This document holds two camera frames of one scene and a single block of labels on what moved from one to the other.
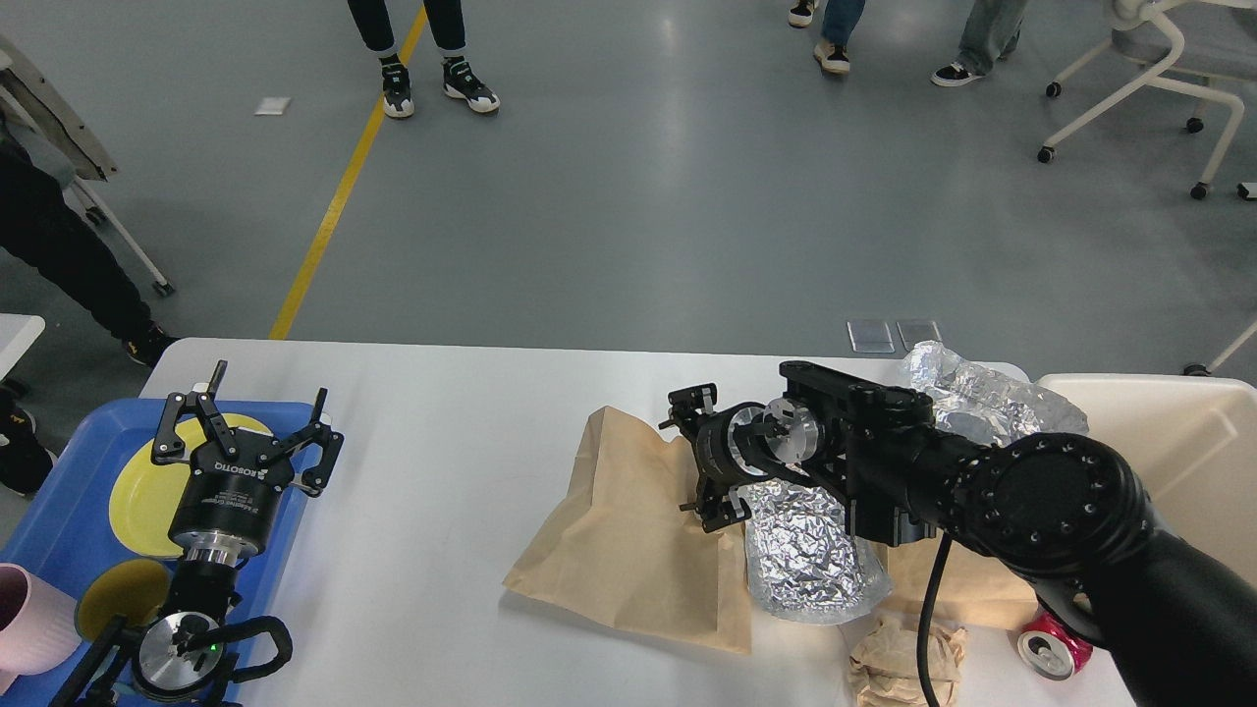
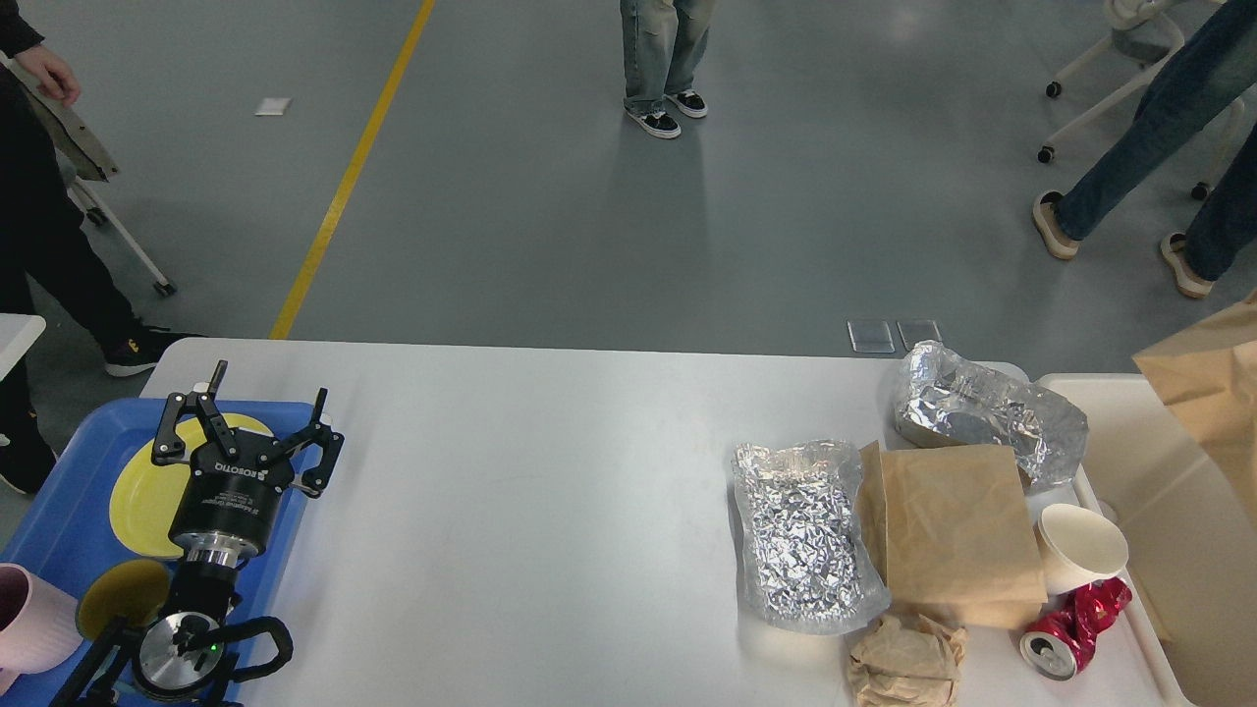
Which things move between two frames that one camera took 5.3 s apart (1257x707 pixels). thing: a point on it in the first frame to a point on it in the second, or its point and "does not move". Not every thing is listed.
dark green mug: [132, 587] does not move
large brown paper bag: [628, 543] to [1207, 375]
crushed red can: [1050, 649] does not move
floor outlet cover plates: [877, 337] does not move
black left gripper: [230, 500] does not move
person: [838, 22] to [1214, 68]
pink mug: [38, 625] does not move
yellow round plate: [146, 492] does not move
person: [991, 31] to [662, 43]
